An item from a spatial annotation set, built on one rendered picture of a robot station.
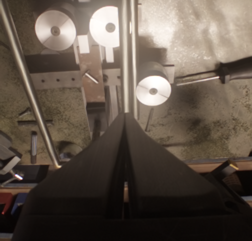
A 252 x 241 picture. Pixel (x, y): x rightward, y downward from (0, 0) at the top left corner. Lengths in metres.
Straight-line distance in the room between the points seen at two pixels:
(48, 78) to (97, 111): 0.10
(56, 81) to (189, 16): 0.23
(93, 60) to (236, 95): 0.29
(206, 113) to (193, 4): 0.22
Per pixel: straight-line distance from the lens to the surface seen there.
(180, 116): 0.48
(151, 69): 0.33
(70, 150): 0.52
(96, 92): 0.35
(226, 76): 0.42
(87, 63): 0.33
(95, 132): 0.34
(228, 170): 0.45
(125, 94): 0.23
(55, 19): 0.30
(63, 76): 0.38
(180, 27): 0.39
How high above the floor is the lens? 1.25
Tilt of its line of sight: 52 degrees down
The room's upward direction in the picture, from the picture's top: 179 degrees clockwise
